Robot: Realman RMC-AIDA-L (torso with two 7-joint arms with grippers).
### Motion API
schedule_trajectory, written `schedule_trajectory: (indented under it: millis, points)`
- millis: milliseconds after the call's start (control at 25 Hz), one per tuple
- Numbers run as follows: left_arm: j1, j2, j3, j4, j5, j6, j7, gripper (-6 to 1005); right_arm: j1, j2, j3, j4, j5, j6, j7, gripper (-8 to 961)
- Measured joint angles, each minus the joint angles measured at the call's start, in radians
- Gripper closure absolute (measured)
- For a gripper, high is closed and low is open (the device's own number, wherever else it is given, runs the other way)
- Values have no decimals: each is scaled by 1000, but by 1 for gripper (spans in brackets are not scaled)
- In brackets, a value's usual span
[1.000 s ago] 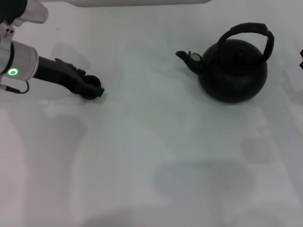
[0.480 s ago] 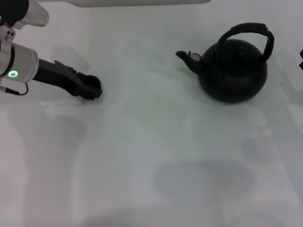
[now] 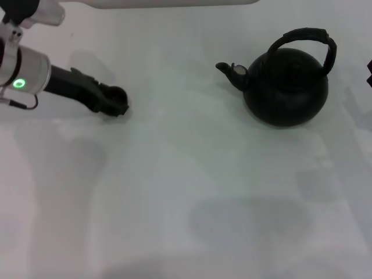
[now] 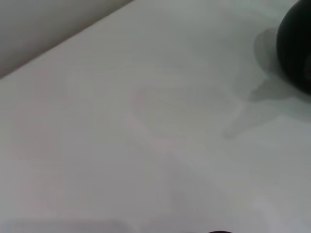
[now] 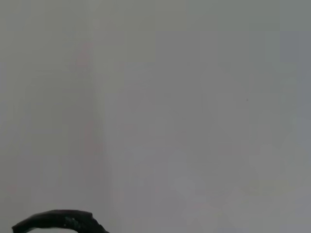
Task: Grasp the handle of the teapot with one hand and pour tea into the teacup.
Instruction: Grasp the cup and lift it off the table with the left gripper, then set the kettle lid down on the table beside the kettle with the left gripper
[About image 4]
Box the black round teapot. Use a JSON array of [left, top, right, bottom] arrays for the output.
[[276, 0, 311, 95]]

